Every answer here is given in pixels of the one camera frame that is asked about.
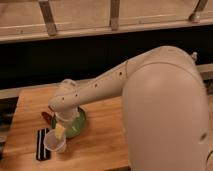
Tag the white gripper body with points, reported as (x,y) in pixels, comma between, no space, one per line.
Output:
(67,117)

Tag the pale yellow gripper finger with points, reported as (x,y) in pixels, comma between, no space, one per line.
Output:
(59,131)

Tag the white ceramic cup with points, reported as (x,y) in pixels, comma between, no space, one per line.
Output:
(53,144)

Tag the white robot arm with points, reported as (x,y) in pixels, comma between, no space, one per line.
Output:
(164,105)

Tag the green round plate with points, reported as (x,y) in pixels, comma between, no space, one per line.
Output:
(76,127)

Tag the red small object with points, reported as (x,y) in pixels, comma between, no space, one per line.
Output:
(47,117)

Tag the wooden window frame railing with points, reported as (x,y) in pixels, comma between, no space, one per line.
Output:
(26,20)

